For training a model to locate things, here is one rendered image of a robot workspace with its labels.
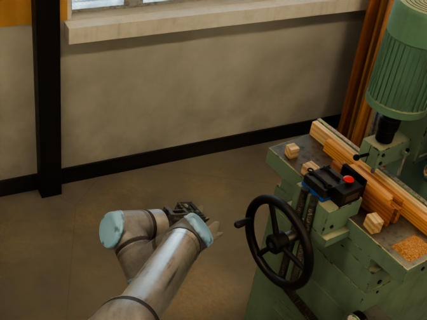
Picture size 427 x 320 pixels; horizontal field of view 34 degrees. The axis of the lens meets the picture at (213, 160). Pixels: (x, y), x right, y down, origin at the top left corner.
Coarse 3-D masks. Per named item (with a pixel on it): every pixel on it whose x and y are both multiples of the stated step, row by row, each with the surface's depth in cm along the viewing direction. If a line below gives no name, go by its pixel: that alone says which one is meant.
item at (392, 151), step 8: (400, 136) 204; (368, 144) 199; (376, 144) 198; (384, 144) 199; (392, 144) 200; (400, 144) 201; (408, 144) 204; (360, 152) 203; (376, 152) 197; (384, 152) 198; (392, 152) 201; (368, 160) 201; (376, 160) 198; (384, 160) 201; (392, 160) 203; (376, 168) 201
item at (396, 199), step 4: (360, 168) 209; (368, 172) 208; (372, 176) 206; (376, 180) 205; (380, 184) 204; (384, 188) 202; (388, 188) 203; (392, 192) 201; (396, 196) 200; (392, 200) 200; (396, 200) 199; (400, 200) 199; (400, 204) 199
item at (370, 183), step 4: (364, 176) 202; (368, 180) 200; (368, 184) 199; (372, 184) 199; (372, 188) 198; (376, 188) 198; (376, 192) 197; (380, 192) 196; (384, 192) 197; (380, 196) 196; (384, 196) 195; (388, 196) 195; (388, 200) 194
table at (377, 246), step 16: (304, 144) 224; (320, 144) 225; (272, 160) 220; (288, 160) 216; (304, 160) 217; (320, 160) 218; (288, 176) 215; (352, 224) 197; (400, 224) 198; (320, 240) 195; (336, 240) 197; (352, 240) 199; (368, 240) 193; (384, 240) 192; (400, 240) 193; (384, 256) 189; (400, 256) 188; (400, 272) 186; (416, 272) 188
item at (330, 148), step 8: (328, 144) 219; (336, 144) 219; (328, 152) 220; (336, 152) 217; (344, 152) 216; (336, 160) 218; (344, 160) 215; (352, 160) 213; (408, 208) 198; (416, 208) 198; (408, 216) 199; (416, 216) 197; (424, 216) 196; (416, 224) 198; (424, 224) 195; (424, 232) 196
